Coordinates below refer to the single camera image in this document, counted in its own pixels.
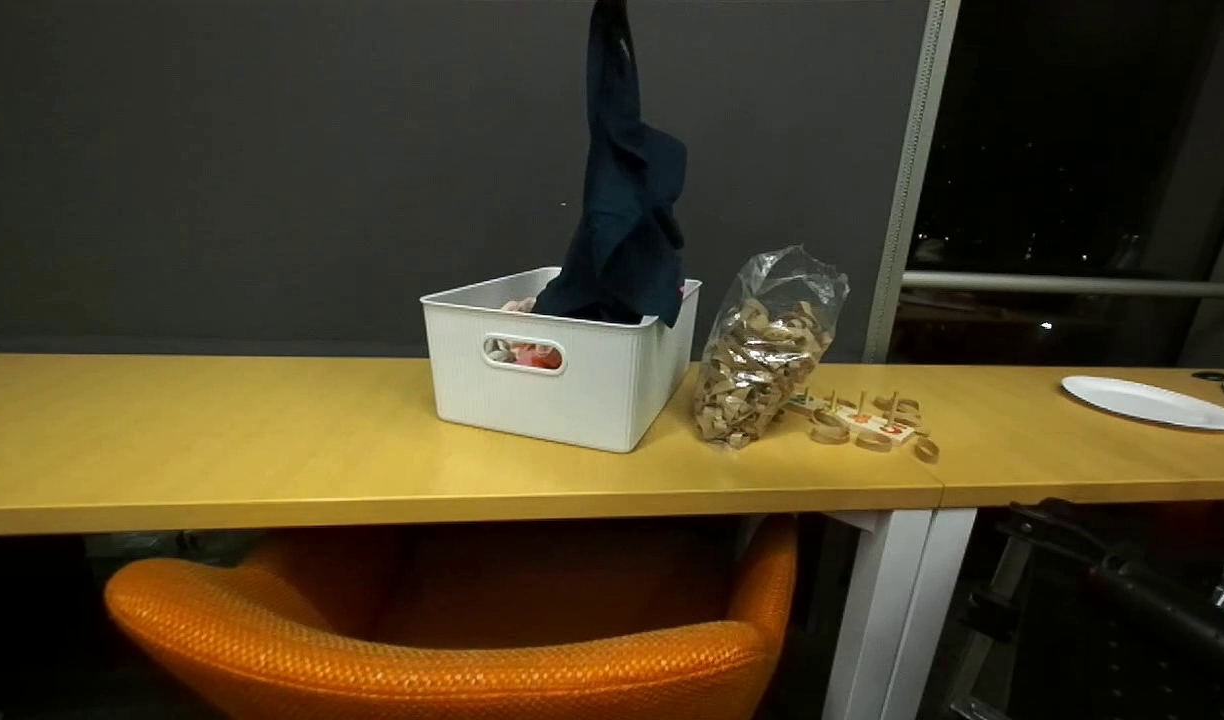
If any white table leg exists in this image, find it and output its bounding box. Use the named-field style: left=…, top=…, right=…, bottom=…
left=819, top=506, right=980, bottom=720

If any white plate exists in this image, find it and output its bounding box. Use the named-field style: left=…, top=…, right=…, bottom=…
left=1055, top=371, right=1224, bottom=435

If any orange mesh chair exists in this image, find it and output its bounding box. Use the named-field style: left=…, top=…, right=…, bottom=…
left=101, top=514, right=806, bottom=720

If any grey window post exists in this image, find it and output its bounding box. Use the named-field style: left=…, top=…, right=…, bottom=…
left=860, top=0, right=966, bottom=363

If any black tripod stand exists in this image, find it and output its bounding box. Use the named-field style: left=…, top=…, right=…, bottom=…
left=948, top=495, right=1224, bottom=720

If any grey window rail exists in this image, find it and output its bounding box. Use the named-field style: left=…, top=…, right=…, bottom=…
left=900, top=268, right=1224, bottom=299

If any white plastic basket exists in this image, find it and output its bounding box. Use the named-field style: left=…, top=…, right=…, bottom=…
left=418, top=263, right=703, bottom=457

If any navy blue shirt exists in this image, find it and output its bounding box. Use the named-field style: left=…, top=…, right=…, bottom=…
left=530, top=0, right=692, bottom=332

